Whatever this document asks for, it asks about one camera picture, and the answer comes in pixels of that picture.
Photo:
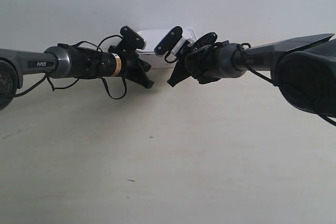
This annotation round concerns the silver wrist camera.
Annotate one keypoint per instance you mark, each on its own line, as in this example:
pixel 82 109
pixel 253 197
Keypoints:
pixel 132 38
pixel 173 42

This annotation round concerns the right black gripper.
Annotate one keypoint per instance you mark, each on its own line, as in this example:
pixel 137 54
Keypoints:
pixel 200 63

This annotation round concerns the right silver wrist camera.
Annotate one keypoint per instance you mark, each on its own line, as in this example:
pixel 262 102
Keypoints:
pixel 173 42

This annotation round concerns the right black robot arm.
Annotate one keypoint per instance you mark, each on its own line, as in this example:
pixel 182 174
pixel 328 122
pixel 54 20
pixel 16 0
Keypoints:
pixel 302 68

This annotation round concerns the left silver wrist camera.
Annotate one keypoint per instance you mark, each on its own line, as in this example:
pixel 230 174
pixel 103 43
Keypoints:
pixel 132 38

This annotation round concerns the white lidded plastic container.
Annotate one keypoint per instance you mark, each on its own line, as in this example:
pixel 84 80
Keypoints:
pixel 152 37

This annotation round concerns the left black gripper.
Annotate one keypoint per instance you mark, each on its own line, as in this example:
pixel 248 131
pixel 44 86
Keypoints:
pixel 127 64

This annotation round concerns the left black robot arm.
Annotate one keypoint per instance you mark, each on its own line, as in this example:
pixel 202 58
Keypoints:
pixel 23 71

